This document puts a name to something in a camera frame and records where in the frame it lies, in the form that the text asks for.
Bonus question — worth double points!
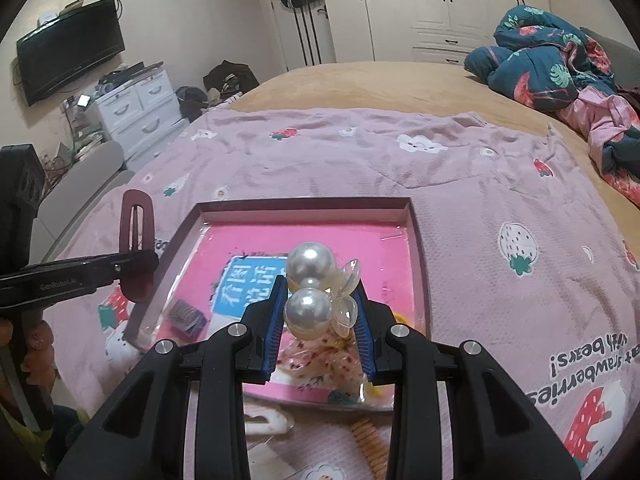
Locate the black wall television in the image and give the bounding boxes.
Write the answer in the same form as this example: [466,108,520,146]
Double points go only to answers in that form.
[16,0,126,107]

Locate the pink book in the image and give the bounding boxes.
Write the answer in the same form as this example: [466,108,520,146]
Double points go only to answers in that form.
[150,222,431,406]

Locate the teal floral quilt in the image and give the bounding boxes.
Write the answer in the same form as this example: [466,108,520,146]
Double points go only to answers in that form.
[464,5,640,211]

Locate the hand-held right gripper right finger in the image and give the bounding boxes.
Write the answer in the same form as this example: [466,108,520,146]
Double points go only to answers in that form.
[352,282,583,480]

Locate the grey padded headboard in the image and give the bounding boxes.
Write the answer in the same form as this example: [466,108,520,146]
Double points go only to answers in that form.
[580,27,640,91]

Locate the dark grey bag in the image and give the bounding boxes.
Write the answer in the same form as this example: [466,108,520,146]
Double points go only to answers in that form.
[176,86,211,121]

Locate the white wardrobe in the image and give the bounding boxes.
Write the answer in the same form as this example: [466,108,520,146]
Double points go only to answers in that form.
[320,0,551,66]

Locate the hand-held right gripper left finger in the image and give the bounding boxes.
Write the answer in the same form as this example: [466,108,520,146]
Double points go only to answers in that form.
[55,275,291,480]

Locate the pearl hair clip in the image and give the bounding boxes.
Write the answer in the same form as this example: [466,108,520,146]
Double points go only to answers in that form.
[283,242,362,341]

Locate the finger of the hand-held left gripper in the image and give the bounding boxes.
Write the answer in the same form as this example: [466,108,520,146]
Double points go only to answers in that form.
[0,249,160,311]

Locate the maroon hair clip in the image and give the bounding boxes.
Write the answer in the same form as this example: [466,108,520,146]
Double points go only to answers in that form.
[120,189,157,303]

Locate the shallow brown cardboard box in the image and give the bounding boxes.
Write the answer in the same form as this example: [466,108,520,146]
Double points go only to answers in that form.
[122,197,433,411]

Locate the pink printed blanket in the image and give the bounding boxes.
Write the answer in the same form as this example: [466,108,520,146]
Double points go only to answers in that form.
[45,107,640,480]

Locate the black bag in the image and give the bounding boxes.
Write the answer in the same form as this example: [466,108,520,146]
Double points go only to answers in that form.
[202,60,261,96]

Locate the amber hair claw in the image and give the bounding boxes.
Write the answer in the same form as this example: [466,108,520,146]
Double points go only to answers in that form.
[350,420,391,476]

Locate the white paper card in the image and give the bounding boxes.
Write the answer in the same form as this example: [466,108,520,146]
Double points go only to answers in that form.
[245,440,286,480]

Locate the cream hair claw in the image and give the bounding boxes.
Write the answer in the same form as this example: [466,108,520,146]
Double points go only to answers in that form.
[243,407,293,436]

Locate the person's left hand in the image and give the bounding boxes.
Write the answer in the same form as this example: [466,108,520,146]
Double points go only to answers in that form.
[29,320,54,359]

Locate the yellow bracelets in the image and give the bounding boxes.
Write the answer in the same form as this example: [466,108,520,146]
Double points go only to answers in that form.
[327,312,426,408]

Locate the small blue comb clip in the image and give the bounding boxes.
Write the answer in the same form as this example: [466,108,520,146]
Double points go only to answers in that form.
[166,299,208,339]

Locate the white drawer cabinet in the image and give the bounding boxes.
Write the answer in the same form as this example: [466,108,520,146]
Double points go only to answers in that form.
[95,67,183,171]

